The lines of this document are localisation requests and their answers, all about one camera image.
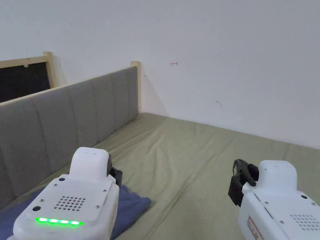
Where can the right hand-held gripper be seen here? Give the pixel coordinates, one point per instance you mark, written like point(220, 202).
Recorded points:
point(277, 197)

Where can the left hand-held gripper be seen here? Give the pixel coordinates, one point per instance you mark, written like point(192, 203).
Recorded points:
point(75, 190)

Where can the dark blue garment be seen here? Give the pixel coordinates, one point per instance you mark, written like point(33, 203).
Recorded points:
point(131, 205)

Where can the bed with pale green sheet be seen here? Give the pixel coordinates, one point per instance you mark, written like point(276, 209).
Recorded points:
point(190, 162)

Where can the grey padded headboard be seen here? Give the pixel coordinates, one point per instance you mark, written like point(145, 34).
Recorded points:
point(62, 120)

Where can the black panel with wooden frame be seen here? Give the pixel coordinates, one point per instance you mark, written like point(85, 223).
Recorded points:
point(23, 80)

